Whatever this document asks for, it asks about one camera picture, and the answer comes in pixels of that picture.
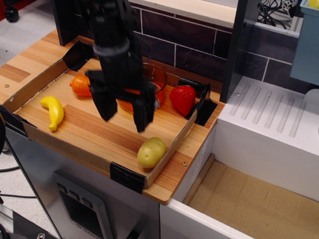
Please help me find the light blue bin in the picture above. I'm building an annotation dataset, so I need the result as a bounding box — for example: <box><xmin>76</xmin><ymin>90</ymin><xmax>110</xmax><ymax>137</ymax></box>
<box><xmin>290</xmin><ymin>0</ymin><xmax>319</xmax><ymax>85</ymax></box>

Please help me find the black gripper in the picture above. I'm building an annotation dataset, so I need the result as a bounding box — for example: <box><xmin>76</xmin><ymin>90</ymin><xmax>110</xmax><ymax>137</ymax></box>
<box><xmin>86</xmin><ymin>46</ymin><xmax>159</xmax><ymax>132</ymax></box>

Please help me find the yellow toy banana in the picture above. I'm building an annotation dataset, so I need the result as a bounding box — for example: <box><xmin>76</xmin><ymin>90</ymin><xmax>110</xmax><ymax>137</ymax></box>
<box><xmin>40</xmin><ymin>96</ymin><xmax>64</xmax><ymax>132</ymax></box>

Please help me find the cardboard fence with black tape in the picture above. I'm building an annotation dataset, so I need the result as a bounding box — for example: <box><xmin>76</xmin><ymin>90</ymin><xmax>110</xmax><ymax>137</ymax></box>
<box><xmin>1</xmin><ymin>41</ymin><xmax>223</xmax><ymax>203</ymax></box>

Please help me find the orange toy carrot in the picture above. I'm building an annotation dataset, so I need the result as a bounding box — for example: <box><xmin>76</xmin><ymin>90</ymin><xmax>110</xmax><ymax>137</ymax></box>
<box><xmin>69</xmin><ymin>75</ymin><xmax>92</xmax><ymax>97</ymax></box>

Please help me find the silver toy oven front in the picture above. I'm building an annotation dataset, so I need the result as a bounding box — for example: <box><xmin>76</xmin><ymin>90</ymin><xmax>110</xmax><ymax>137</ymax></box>
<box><xmin>6</xmin><ymin>129</ymin><xmax>160</xmax><ymax>239</ymax></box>

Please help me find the transparent orange toy pot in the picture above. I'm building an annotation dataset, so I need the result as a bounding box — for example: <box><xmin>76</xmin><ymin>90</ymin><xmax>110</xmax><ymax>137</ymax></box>
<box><xmin>117</xmin><ymin>63</ymin><xmax>167</xmax><ymax>113</ymax></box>

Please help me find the white toy sink unit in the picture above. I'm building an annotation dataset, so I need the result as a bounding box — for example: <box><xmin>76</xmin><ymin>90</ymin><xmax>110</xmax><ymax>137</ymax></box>
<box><xmin>160</xmin><ymin>77</ymin><xmax>319</xmax><ymax>239</ymax></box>

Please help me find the red toy strawberry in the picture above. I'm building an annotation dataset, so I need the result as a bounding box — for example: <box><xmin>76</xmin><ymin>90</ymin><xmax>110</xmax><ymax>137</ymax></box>
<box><xmin>169</xmin><ymin>85</ymin><xmax>196</xmax><ymax>116</ymax></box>

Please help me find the yellow-green toy potato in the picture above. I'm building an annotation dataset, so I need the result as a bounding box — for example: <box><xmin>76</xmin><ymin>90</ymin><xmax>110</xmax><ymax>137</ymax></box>
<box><xmin>137</xmin><ymin>137</ymin><xmax>166</xmax><ymax>169</ymax></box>

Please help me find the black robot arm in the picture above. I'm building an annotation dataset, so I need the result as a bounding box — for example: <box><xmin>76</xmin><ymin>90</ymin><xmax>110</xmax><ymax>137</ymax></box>
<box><xmin>79</xmin><ymin>0</ymin><xmax>157</xmax><ymax>132</ymax></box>

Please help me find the black cable bundle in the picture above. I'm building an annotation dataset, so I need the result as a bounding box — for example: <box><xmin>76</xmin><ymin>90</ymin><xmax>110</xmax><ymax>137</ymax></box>
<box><xmin>256</xmin><ymin>0</ymin><xmax>304</xmax><ymax>27</ymax></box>

